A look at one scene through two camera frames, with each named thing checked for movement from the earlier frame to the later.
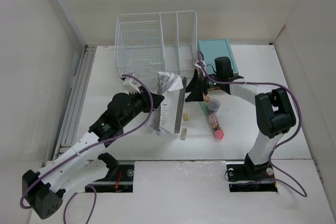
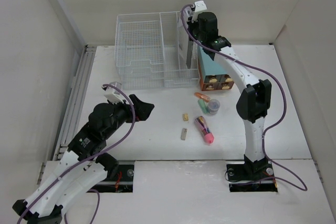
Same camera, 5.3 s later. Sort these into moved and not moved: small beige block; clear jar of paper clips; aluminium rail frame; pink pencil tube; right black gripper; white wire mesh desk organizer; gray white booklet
Moved: pink pencil tube; right black gripper; gray white booklet
Not moved: aluminium rail frame; clear jar of paper clips; small beige block; white wire mesh desk organizer
